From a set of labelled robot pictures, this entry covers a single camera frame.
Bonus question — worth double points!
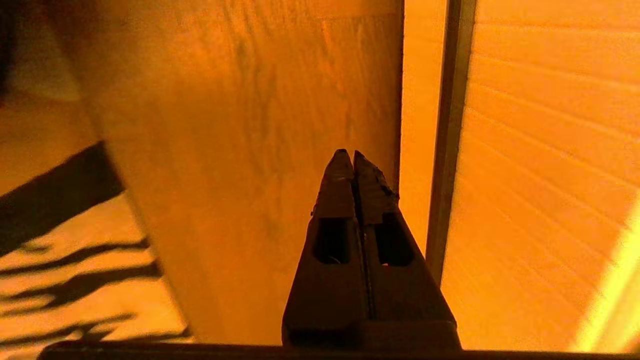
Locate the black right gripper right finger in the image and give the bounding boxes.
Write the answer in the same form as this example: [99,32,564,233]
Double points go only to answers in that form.
[352,150,461,349]

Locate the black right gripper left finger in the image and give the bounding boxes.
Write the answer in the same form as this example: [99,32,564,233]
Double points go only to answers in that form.
[281,148,372,348]

